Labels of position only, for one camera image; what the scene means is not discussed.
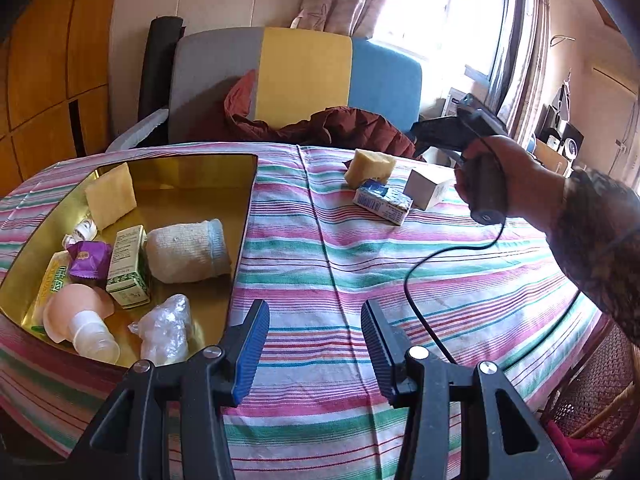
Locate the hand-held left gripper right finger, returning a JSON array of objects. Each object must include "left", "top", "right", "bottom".
[{"left": 360, "top": 299, "right": 573, "bottom": 480}]

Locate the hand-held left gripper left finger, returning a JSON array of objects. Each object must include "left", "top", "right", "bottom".
[{"left": 70, "top": 299, "right": 271, "bottom": 480}]

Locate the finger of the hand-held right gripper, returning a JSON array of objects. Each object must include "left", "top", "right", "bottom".
[{"left": 409, "top": 117, "right": 466, "bottom": 158}]

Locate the clear plastic bag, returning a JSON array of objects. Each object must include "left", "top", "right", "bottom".
[{"left": 127, "top": 294, "right": 193, "bottom": 367}]

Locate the cream knitted sock blue cuff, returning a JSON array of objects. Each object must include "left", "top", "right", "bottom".
[{"left": 145, "top": 218, "right": 232, "bottom": 285}]

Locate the green and white box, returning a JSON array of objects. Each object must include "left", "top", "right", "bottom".
[{"left": 105, "top": 225, "right": 152, "bottom": 309}]

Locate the gold tray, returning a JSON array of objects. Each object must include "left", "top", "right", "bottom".
[{"left": 0, "top": 152, "right": 258, "bottom": 368}]

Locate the purple snack packet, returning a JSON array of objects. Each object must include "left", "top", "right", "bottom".
[{"left": 67, "top": 240, "right": 115, "bottom": 283}]

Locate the small white candy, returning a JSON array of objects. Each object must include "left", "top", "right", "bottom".
[{"left": 62, "top": 217, "right": 98, "bottom": 251}]

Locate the tall yellow sponge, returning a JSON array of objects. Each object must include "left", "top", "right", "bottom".
[{"left": 84, "top": 162, "right": 138, "bottom": 232}]

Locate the person's right forearm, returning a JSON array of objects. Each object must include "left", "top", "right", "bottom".
[{"left": 547, "top": 167, "right": 640, "bottom": 346}]

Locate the person's right hand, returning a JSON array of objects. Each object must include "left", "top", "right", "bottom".
[{"left": 454, "top": 136, "right": 568, "bottom": 233}]

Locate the white product box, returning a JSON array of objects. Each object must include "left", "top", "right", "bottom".
[{"left": 442, "top": 87, "right": 466, "bottom": 128}]

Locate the white cardboard box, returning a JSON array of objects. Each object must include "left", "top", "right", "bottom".
[{"left": 402, "top": 169, "right": 458, "bottom": 211}]

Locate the wooden shelf unit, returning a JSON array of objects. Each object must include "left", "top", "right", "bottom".
[{"left": 532, "top": 137, "right": 571, "bottom": 176}]

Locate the small yellow sponge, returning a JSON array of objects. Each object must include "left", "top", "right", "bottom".
[{"left": 344, "top": 149, "right": 397, "bottom": 191}]

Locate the dark red jacket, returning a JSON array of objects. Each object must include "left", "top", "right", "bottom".
[{"left": 224, "top": 69, "right": 426, "bottom": 161}]

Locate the blue and white carton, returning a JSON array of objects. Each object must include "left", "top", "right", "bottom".
[{"left": 352, "top": 179, "right": 415, "bottom": 226}]

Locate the striped tablecloth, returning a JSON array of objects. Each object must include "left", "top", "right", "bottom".
[{"left": 0, "top": 141, "right": 608, "bottom": 480}]

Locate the window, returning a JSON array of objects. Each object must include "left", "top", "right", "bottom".
[{"left": 372, "top": 0, "right": 516, "bottom": 111}]

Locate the grey yellow blue chair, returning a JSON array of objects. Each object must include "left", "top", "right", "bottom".
[{"left": 105, "top": 26, "right": 423, "bottom": 153}]

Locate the pink funnel with clear bottle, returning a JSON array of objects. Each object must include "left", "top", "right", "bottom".
[{"left": 42, "top": 282, "right": 121, "bottom": 365}]

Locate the yellow and green packet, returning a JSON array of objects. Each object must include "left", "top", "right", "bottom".
[{"left": 31, "top": 251, "right": 71, "bottom": 333}]

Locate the red cloth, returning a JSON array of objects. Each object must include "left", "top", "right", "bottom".
[{"left": 545, "top": 420, "right": 613, "bottom": 480}]

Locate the rattan chair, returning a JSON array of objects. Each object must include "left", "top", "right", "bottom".
[{"left": 542, "top": 320, "right": 640, "bottom": 480}]

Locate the wooden wardrobe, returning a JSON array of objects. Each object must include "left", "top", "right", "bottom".
[{"left": 0, "top": 0, "right": 123, "bottom": 186}]

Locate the black cable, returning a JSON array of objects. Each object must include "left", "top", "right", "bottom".
[{"left": 404, "top": 220, "right": 506, "bottom": 366}]

